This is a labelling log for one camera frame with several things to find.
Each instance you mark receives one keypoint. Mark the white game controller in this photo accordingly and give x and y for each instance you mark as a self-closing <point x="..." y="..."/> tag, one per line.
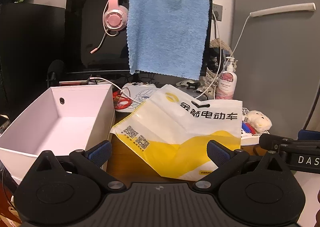
<point x="140" y="85"/>

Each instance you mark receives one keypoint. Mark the grey wall socket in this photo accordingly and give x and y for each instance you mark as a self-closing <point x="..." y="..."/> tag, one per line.
<point x="217" y="12"/>

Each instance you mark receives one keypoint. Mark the pink headset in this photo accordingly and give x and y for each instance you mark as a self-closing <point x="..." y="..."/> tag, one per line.
<point x="113" y="18"/>

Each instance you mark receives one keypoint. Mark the illustrated white mouse pad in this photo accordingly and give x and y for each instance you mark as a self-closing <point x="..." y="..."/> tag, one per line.
<point x="140" y="94"/>

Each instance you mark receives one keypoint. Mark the black white patterned box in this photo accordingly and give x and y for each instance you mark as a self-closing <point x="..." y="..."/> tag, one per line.
<point x="250" y="138"/>

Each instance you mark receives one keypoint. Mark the white plush toy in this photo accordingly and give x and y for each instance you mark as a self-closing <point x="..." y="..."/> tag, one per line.
<point x="258" y="120"/>

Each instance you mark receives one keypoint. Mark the red pen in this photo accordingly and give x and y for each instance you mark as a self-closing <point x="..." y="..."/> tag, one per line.
<point x="252" y="127"/>

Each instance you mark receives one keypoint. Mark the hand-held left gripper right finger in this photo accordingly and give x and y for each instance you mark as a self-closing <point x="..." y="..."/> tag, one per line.
<point x="218" y="153"/>

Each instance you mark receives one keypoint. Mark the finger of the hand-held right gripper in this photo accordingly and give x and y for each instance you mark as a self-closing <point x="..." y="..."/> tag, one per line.
<point x="280" y="140"/>
<point x="310" y="134"/>

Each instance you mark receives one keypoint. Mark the blue pen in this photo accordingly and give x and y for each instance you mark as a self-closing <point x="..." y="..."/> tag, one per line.
<point x="246" y="128"/>

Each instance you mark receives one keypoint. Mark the pink lotion pump bottle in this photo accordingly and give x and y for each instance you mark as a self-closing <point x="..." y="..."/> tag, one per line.
<point x="226" y="84"/>

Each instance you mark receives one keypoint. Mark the yellow white plastic bag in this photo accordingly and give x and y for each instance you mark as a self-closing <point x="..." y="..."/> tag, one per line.
<point x="180" y="127"/>

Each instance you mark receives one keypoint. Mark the black microphone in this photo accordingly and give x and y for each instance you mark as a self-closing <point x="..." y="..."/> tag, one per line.
<point x="56" y="68"/>

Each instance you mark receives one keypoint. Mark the pink smartphone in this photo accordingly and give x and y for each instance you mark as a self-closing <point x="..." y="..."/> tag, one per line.
<point x="75" y="81"/>

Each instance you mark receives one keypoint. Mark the white cardboard drawer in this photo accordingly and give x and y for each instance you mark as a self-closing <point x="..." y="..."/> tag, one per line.
<point x="67" y="127"/>

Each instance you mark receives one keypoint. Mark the grey refrigerator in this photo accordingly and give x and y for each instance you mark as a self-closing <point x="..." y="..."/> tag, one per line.
<point x="275" y="67"/>

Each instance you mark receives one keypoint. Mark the blue towel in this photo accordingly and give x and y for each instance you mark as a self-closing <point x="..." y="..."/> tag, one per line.
<point x="167" y="29"/>

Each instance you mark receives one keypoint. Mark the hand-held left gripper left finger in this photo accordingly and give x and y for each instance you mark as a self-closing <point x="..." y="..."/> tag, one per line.
<point x="101" y="152"/>

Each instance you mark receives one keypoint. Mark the black computer monitor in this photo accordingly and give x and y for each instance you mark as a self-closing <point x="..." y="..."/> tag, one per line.
<point x="85" y="32"/>

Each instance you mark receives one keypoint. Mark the black computer case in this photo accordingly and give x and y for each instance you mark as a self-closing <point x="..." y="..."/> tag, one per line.
<point x="27" y="54"/>

